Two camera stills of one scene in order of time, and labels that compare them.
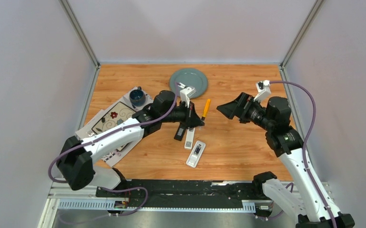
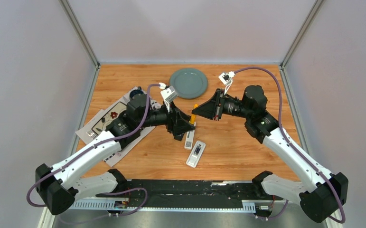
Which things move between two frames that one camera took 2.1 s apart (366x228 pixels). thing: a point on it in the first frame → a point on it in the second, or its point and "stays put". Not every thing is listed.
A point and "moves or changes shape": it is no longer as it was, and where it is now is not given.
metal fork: [90, 134] stays put
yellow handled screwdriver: [207, 107] moves or changes shape
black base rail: [185, 194] stays put
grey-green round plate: [186, 77] stays put
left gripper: [192, 118] → [176, 120]
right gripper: [230, 109] → [211, 109]
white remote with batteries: [195, 154] stays put
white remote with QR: [189, 137] stays put
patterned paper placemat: [116, 114] stays put
